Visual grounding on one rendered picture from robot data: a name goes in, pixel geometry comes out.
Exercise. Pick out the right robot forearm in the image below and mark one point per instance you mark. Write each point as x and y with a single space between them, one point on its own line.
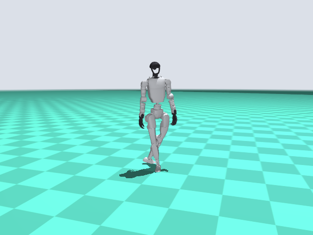
142 107

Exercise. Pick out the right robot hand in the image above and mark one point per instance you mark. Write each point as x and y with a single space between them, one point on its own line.
141 121

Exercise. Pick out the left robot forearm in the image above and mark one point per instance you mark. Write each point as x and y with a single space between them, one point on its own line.
172 105

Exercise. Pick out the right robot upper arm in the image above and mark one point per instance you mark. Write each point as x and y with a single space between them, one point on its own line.
144 84

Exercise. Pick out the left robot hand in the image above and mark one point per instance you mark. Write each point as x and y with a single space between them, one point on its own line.
174 118

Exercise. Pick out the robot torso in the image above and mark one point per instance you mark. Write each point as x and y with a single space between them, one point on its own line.
156 93

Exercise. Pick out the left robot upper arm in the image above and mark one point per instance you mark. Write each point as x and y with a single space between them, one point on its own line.
168 88

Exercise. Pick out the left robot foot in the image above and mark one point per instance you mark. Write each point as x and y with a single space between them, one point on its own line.
148 161

